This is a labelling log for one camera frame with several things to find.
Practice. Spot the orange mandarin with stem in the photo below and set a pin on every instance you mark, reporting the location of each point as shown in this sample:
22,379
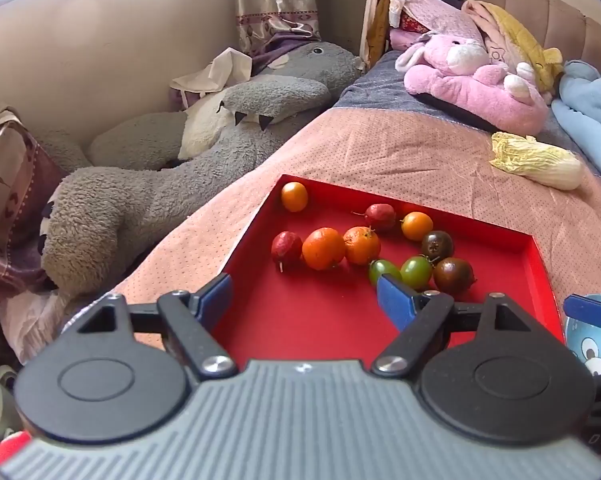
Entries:
362,245

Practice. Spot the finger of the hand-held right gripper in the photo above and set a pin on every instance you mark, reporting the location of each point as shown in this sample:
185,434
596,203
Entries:
585,306

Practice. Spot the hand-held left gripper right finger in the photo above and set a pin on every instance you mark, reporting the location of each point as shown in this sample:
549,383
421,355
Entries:
393,300

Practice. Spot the blue cartoon plate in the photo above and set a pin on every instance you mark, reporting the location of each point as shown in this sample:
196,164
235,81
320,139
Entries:
588,342

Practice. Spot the dark brown tomato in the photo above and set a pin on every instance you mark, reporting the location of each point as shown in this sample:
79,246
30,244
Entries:
437,244
453,275

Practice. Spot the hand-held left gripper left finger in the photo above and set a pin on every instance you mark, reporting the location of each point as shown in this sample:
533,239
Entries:
215,300

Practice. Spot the yellow fleece blanket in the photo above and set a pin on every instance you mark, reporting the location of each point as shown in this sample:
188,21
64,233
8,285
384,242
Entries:
523,35

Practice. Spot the grey bed sheet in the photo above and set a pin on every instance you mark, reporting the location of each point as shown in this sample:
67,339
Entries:
375,90

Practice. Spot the napa cabbage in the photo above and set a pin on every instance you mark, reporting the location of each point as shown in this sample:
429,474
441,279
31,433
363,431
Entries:
535,160

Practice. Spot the white cloth bag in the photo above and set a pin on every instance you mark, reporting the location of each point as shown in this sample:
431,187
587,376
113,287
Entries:
213,72

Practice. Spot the floral cushion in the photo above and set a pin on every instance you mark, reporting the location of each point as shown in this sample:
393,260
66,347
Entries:
5,195

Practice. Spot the red radish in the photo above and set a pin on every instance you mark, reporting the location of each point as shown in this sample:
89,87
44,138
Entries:
286,248
380,216

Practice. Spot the pink dotted bedspread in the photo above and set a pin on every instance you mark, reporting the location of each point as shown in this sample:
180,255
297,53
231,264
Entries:
430,160

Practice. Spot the small orange kumquat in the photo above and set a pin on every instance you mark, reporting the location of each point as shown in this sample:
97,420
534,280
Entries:
294,196

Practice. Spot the grey plush toy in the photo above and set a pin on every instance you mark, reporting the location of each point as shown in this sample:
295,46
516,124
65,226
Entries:
180,170

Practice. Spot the green tomato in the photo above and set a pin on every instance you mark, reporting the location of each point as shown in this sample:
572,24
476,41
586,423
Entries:
383,269
415,271

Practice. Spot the beige padded headboard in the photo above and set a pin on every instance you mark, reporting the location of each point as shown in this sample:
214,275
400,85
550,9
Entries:
555,15

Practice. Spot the light blue blanket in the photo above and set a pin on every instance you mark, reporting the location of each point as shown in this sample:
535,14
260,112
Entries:
593,115

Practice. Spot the pale pink printed garment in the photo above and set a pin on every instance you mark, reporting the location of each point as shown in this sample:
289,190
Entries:
485,25

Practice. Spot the cream hanging cloth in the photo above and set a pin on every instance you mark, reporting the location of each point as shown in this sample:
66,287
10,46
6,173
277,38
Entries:
380,5

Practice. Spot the pink plush toy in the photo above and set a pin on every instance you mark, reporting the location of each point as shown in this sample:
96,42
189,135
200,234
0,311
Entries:
470,85

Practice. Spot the patterned beige curtain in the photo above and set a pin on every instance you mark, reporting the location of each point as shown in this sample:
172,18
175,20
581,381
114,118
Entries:
275,0

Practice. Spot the red tray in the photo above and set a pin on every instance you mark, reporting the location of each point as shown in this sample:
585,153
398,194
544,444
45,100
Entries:
305,320

